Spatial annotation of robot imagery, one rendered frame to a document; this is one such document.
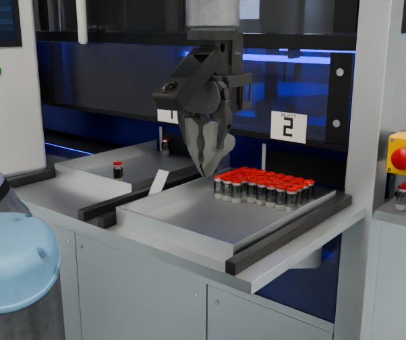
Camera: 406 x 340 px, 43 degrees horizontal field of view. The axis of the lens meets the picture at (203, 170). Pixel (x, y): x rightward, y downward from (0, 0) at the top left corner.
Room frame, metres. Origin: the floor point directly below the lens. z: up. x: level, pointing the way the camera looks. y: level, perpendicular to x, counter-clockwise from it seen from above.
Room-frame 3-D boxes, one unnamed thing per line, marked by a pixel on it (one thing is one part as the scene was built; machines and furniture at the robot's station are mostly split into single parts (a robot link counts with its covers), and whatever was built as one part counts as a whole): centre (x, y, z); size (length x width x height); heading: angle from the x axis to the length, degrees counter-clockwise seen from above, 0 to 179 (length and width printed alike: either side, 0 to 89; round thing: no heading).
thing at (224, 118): (0.73, -0.02, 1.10); 0.05 x 0.02 x 0.09; 51
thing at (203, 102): (0.76, -0.02, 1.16); 0.09 x 0.08 x 0.12; 141
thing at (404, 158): (0.91, -0.36, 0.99); 0.04 x 0.04 x 0.04; 51
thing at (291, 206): (0.99, -0.11, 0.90); 0.18 x 0.02 x 0.05; 51
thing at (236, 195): (1.00, -0.07, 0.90); 0.02 x 0.02 x 0.05
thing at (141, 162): (1.23, 0.14, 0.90); 0.34 x 0.26 x 0.04; 141
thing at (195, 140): (0.77, 0.00, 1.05); 0.06 x 0.03 x 0.09; 141
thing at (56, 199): (1.07, 0.05, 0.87); 0.70 x 0.48 x 0.02; 51
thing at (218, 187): (1.02, -0.03, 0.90); 0.02 x 0.02 x 0.05
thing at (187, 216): (0.92, -0.05, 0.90); 0.34 x 0.26 x 0.04; 140
